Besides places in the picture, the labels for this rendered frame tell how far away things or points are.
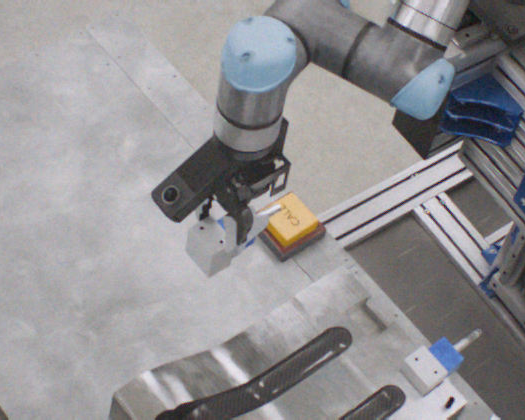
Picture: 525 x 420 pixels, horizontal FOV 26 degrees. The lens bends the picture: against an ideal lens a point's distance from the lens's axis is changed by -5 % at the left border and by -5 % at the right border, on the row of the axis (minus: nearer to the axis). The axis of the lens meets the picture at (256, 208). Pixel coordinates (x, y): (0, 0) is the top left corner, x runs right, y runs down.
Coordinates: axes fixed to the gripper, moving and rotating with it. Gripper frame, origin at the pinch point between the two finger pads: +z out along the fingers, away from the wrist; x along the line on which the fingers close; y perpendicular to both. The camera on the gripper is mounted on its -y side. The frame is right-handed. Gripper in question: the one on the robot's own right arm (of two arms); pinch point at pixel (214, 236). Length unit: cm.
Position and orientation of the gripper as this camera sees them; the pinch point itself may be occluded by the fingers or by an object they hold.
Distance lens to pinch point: 151.0
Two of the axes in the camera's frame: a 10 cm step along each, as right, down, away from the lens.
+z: -1.2, 5.8, 8.1
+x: -6.2, -6.8, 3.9
